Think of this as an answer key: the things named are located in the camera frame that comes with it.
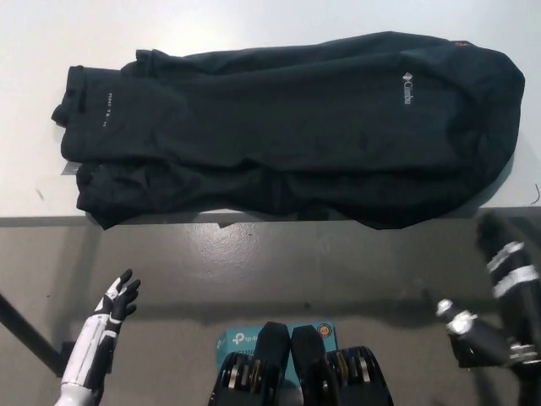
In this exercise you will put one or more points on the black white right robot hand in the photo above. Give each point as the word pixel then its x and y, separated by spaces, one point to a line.
pixel 486 334

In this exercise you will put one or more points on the black table foot bracket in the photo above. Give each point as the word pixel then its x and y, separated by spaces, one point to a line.
pixel 67 355

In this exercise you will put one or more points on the black diagonal table leg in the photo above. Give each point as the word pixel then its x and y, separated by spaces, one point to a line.
pixel 25 330

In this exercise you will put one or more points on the teal tp-link box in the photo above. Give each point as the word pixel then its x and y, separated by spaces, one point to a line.
pixel 236 340

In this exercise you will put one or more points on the black ribbed robot body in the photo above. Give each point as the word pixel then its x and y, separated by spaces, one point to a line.
pixel 270 372

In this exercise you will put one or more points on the black Columbia jacket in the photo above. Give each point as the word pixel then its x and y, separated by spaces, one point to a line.
pixel 274 139

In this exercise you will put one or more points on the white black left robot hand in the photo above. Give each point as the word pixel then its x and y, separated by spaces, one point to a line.
pixel 95 342

